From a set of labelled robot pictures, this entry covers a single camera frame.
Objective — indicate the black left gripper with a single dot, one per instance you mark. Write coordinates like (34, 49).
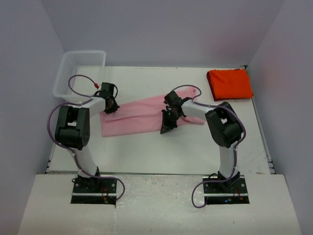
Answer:
(114, 108)

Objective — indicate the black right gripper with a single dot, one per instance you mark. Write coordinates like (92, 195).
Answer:
(167, 125)

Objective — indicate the pink t shirt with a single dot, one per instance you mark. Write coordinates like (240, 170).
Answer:
(140, 116)

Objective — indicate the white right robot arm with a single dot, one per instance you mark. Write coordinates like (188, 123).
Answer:
(226, 129)

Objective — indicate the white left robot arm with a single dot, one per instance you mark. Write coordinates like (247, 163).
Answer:
(72, 130)

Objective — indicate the white plastic basket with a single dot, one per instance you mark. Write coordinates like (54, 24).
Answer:
(78, 72)

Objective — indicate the orange folded t shirt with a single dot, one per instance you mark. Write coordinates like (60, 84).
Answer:
(231, 84)

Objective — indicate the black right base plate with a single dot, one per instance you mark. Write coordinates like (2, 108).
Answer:
(231, 192)

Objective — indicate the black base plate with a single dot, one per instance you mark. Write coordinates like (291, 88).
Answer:
(94, 191)
(231, 192)

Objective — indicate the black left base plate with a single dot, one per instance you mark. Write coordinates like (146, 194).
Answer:
(94, 191)

